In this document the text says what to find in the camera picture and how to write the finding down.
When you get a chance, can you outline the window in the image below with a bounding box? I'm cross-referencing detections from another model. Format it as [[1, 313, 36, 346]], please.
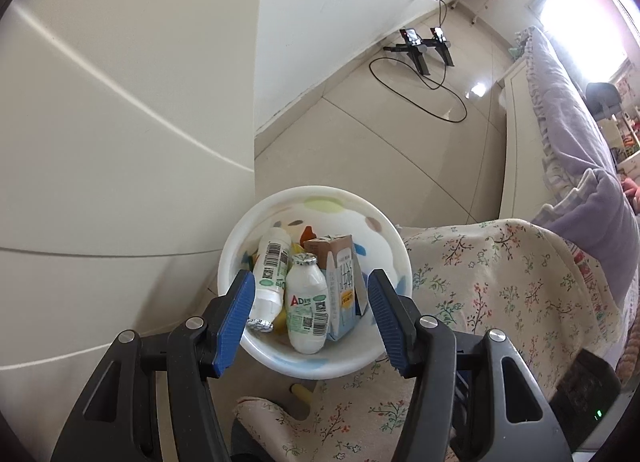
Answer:
[[525, 0, 636, 86]]

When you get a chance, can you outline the floral bedsheet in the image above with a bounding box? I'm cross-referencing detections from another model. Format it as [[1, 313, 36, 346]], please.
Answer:
[[232, 219, 640, 462]]

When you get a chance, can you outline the purple quilt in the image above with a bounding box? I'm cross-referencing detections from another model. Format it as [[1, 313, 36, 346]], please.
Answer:
[[515, 26, 640, 310]]

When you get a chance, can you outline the white bottle with green label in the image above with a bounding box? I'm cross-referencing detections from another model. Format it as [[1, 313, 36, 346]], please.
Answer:
[[285, 252, 331, 355]]

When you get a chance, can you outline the black phone stand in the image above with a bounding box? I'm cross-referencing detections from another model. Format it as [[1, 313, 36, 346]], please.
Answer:
[[429, 26, 455, 68], [384, 27, 433, 76]]

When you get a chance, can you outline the brown and white drink carton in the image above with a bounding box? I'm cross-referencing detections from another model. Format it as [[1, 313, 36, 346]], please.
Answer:
[[303, 233, 368, 342]]

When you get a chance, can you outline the small yellow item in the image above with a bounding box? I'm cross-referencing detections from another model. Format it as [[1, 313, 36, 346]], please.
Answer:
[[291, 383, 314, 409]]

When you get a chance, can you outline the pink soft item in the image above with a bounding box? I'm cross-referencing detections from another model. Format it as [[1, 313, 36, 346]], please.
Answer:
[[621, 177, 640, 214]]

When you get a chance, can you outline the white spotted bowl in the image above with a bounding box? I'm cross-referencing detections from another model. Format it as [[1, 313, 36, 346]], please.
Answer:
[[217, 185, 413, 380]]

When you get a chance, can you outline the white wardrobe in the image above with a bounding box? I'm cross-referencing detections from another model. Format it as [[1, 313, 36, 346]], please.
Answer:
[[0, 0, 268, 462]]

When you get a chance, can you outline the white bed frame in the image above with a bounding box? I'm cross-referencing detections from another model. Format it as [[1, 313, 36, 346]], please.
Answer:
[[499, 61, 558, 223]]

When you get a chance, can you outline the black cable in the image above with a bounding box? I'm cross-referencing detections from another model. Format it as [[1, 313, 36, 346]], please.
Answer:
[[369, 0, 468, 123]]

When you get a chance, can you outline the grey chair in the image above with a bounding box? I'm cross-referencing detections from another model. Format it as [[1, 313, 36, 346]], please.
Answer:
[[586, 82, 623, 119]]

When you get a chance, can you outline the white bottle with barcode label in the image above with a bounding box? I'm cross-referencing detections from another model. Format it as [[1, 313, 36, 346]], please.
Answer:
[[246, 228, 292, 333]]

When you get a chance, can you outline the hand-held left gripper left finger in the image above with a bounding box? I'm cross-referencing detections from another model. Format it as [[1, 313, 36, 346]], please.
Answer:
[[50, 269, 256, 462]]

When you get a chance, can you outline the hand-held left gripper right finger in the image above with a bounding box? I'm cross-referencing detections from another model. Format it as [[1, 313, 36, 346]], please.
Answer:
[[366, 269, 573, 462]]

